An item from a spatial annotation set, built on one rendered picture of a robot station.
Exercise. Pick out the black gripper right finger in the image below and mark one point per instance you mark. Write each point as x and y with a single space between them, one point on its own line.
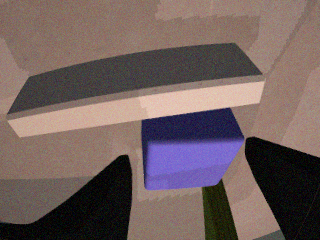
290 182

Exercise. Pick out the small purple block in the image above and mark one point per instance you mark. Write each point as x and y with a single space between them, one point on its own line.
191 150

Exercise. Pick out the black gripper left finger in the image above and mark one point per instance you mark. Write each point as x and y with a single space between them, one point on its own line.
99 211

